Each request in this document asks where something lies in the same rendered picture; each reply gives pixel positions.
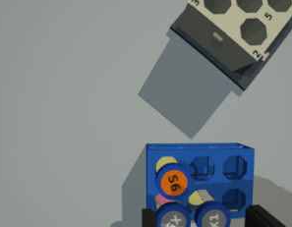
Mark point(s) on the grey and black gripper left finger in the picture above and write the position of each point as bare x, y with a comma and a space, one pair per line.
149, 218

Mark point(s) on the blue tube rack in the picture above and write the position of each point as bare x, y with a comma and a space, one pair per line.
234, 194

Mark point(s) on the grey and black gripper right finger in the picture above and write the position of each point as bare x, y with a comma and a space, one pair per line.
256, 216

